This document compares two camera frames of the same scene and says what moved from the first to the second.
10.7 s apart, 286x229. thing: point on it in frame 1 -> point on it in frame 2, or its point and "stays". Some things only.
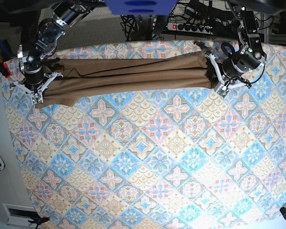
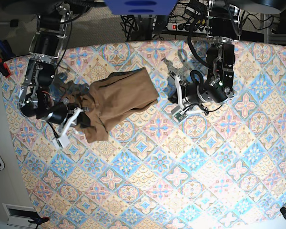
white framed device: [19, 215] stays
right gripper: [230, 78] -> [179, 112]
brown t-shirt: [85, 77] -> [109, 97]
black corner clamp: [283, 211] stays
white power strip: [198, 28] stays
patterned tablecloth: [159, 158] stays
